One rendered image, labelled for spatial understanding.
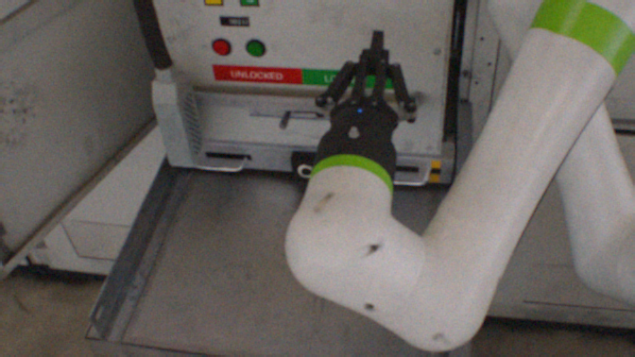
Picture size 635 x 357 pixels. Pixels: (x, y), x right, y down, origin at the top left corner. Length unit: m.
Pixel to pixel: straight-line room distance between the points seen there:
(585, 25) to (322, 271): 0.38
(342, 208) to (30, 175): 0.79
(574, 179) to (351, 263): 0.46
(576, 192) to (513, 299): 1.02
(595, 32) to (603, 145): 0.27
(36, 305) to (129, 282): 1.22
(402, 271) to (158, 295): 0.60
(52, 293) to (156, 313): 1.28
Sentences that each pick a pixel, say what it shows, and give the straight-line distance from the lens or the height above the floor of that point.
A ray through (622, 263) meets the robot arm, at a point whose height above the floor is 1.02.
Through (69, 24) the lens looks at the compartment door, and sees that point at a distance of 1.27.
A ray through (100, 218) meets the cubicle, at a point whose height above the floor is 0.36.
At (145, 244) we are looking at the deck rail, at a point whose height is 0.85.
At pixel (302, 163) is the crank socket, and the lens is 1.22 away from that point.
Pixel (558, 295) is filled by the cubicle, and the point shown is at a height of 0.20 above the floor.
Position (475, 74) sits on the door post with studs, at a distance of 1.42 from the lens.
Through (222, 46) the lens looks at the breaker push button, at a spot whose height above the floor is 1.15.
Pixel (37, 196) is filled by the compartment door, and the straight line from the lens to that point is 1.32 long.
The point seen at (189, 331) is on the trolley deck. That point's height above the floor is 0.85.
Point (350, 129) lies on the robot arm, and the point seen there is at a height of 1.28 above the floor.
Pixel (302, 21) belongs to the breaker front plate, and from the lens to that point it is 1.07.
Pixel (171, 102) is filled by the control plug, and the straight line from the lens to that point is 1.10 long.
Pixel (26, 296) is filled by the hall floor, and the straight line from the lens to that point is 2.42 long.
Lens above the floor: 1.74
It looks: 45 degrees down
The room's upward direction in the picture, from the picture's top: 5 degrees counter-clockwise
